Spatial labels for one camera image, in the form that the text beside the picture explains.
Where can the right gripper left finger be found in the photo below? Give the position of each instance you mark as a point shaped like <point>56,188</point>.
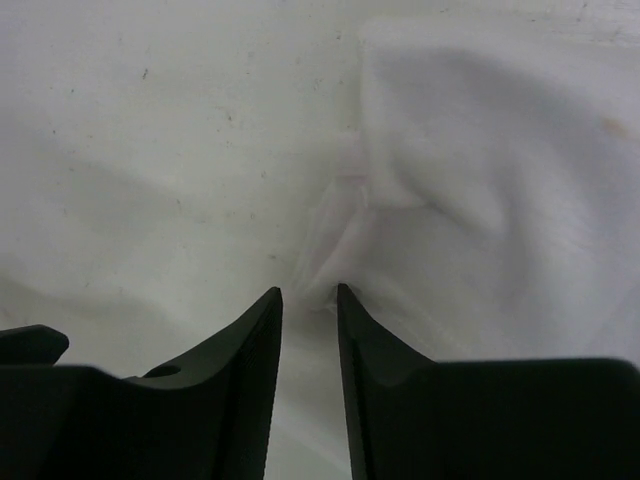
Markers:
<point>205,414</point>

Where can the white tank top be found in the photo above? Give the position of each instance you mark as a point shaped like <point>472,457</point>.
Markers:
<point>485,207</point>

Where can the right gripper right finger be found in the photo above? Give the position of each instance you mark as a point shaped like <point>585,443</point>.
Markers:
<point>409,417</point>

